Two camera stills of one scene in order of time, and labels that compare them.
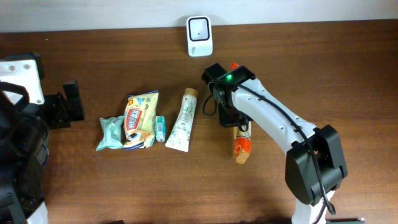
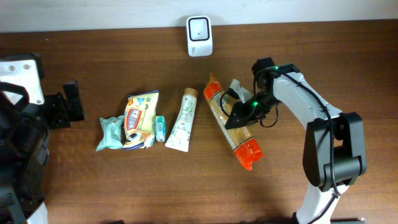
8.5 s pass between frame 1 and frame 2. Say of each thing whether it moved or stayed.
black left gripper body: stayed
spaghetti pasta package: moved
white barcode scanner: stayed
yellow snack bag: stayed
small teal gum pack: stayed
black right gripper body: moved
